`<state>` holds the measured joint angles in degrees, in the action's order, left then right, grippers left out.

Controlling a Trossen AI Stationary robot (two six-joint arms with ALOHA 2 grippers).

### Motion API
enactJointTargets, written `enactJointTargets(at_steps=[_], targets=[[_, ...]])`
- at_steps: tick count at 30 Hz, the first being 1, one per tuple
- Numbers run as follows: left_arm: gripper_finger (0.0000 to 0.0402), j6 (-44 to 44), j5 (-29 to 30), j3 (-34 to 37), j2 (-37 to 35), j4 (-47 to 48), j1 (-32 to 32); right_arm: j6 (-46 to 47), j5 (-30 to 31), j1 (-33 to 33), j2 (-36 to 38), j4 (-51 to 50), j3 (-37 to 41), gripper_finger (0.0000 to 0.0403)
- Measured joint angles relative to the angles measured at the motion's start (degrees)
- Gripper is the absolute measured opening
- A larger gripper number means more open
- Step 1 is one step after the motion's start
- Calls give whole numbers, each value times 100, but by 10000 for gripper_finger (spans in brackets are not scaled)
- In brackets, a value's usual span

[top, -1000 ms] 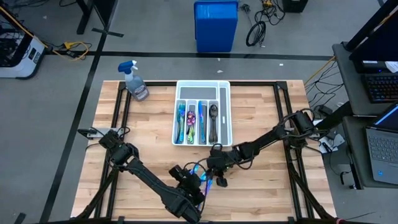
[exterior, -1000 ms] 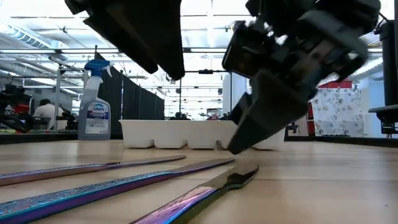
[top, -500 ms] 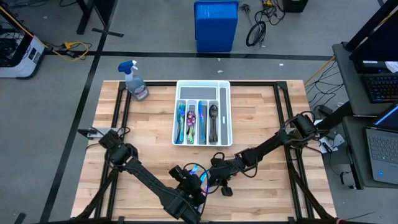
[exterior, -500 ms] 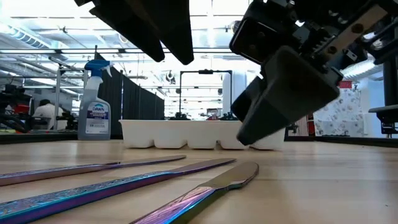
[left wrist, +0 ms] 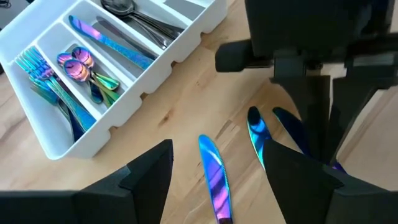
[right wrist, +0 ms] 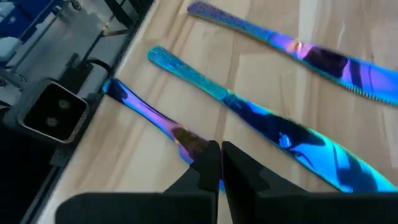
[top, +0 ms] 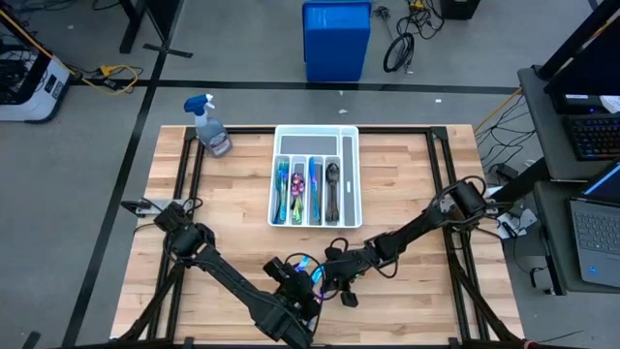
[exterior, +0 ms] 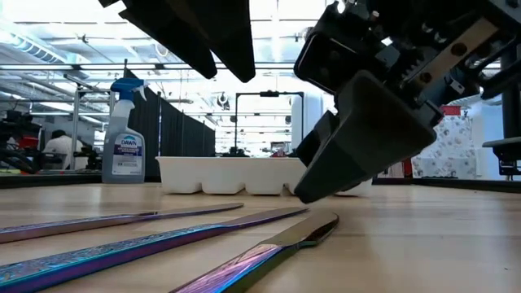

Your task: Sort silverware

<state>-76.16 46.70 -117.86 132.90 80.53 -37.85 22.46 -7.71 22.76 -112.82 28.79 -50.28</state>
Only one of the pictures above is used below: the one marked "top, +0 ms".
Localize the white power adapter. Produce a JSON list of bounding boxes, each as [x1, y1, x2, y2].
[[498, 206, 540, 241]]

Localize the blue plastic bin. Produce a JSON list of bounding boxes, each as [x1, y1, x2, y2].
[[301, 0, 373, 83]]

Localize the thin black floor cables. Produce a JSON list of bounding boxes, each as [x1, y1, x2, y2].
[[476, 94, 540, 169]]

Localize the small iridescent spoon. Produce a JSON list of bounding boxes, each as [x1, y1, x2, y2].
[[294, 188, 306, 226], [289, 183, 301, 225], [291, 173, 306, 210]]

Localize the large dark iridescent spoon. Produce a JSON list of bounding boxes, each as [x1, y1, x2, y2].
[[325, 162, 341, 225]]

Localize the black box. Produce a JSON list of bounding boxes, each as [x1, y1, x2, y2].
[[439, 0, 481, 21]]

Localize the yellow extension cord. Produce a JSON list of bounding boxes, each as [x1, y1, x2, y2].
[[0, 8, 140, 96]]

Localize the gray side desk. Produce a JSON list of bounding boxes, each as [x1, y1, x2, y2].
[[516, 65, 620, 184]]

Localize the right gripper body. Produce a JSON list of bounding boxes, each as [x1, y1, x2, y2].
[[323, 237, 385, 308]]

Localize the gray laptop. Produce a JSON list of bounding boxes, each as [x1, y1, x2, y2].
[[569, 162, 620, 291]]

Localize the tangled black floor cables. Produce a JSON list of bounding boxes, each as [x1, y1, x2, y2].
[[375, 0, 446, 43]]

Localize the black dock device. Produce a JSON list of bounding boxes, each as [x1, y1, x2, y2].
[[551, 94, 606, 116]]

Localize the dark laptop desk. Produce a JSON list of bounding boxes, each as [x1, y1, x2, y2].
[[532, 181, 620, 296]]

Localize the white cutlery organizer tray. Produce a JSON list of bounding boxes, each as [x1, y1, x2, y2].
[[266, 124, 363, 230]]

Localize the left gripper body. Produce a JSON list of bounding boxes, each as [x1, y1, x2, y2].
[[263, 256, 325, 322]]

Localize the black stand leg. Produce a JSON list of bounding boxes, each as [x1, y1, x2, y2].
[[118, 0, 194, 60]]

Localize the black power brick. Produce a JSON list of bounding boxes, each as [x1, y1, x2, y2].
[[494, 163, 520, 180]]

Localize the white and black equipment cart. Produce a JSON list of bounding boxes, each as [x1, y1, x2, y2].
[[0, 28, 73, 125]]

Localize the yellow floor cable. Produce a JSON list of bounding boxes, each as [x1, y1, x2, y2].
[[473, 87, 525, 136]]

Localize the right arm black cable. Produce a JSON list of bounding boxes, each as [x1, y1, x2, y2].
[[328, 236, 401, 281]]

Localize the black keyboard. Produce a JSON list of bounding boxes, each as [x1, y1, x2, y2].
[[563, 113, 620, 162]]

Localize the iridescent blue fork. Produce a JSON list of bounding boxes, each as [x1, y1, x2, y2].
[[272, 164, 284, 226], [275, 162, 291, 225]]

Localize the coiled black cable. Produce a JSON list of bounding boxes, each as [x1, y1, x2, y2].
[[382, 31, 417, 75]]

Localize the black desk monitor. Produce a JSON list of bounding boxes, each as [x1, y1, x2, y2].
[[536, 0, 620, 97]]

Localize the Dawn spray bottle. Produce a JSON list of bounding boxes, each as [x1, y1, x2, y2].
[[183, 93, 234, 159]]

